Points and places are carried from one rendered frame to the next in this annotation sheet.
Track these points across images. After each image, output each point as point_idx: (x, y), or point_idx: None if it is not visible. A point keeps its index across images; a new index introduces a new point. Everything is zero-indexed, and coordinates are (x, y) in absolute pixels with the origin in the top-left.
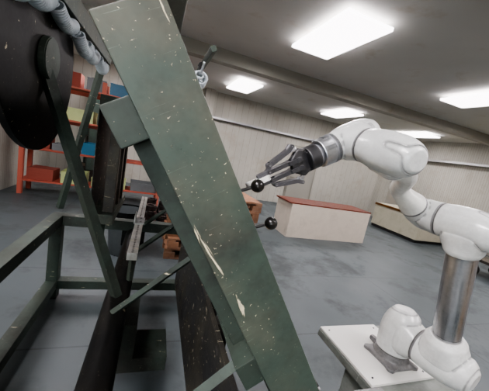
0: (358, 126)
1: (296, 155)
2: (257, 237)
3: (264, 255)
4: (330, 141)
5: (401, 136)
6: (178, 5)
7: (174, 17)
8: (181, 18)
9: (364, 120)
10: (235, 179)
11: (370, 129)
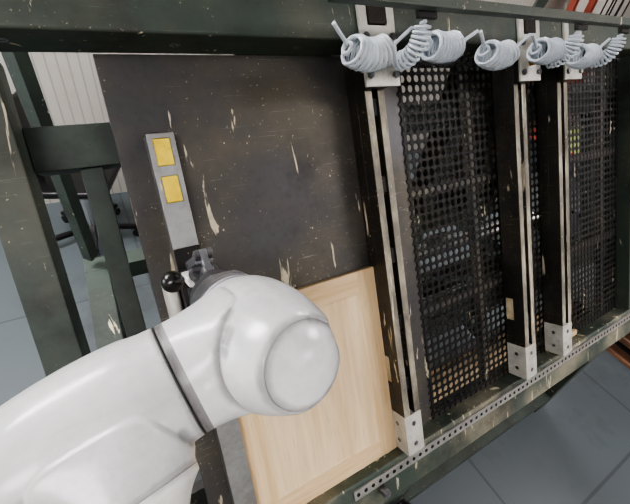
0: (192, 308)
1: (200, 277)
2: (27, 321)
3: (35, 345)
4: (199, 294)
5: None
6: None
7: (36, 35)
8: (46, 31)
9: (241, 309)
10: (3, 249)
11: (137, 337)
